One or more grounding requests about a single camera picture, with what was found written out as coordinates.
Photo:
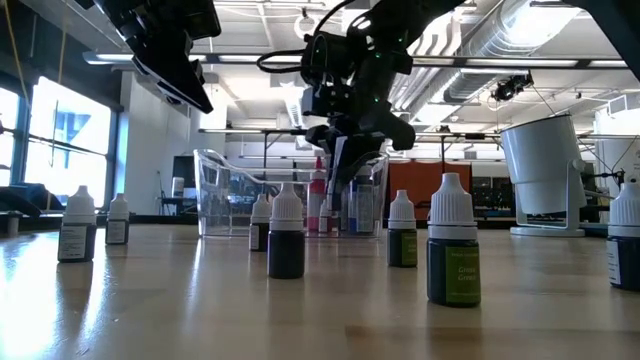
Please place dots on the long ceiling light bar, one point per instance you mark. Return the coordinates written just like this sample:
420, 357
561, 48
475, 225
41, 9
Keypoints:
240, 58

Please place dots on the large bright window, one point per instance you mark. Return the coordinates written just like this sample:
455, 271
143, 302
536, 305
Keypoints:
75, 165

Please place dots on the large red food coloring bottle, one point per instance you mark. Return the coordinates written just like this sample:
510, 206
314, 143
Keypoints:
316, 200

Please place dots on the black aluminium table frame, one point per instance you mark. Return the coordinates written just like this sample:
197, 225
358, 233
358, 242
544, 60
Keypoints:
160, 219

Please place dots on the black hanging ceiling camera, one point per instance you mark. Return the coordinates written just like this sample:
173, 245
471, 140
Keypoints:
510, 87

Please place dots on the black monitor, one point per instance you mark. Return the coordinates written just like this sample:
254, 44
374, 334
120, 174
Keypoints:
184, 167

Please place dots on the clear plastic bin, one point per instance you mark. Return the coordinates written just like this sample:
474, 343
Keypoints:
225, 210

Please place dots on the orange partition wall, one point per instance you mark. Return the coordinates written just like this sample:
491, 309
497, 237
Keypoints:
424, 185

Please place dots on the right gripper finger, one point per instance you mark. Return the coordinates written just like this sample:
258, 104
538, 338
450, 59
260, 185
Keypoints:
360, 170
337, 170

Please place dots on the small grass green dropper bottle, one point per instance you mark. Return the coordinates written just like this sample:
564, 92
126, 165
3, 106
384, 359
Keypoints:
452, 280

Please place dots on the silver ventilation duct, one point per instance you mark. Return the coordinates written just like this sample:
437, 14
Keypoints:
500, 35

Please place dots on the black tripod rig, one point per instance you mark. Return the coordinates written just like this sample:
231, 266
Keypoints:
600, 175

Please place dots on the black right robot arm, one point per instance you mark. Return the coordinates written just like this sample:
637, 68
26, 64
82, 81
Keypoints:
400, 20

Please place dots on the small dark blue dropper bottle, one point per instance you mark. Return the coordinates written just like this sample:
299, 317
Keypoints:
625, 260

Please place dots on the large blue food coloring bottle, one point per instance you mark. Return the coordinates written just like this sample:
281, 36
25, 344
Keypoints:
364, 210

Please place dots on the dark low furniture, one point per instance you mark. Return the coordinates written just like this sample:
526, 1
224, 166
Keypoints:
30, 197

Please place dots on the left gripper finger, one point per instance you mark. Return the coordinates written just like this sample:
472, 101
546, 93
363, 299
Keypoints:
172, 70

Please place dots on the white canister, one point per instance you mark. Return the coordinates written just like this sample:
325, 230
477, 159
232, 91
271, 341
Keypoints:
178, 189

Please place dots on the narrow bright window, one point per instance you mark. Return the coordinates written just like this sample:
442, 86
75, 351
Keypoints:
7, 150

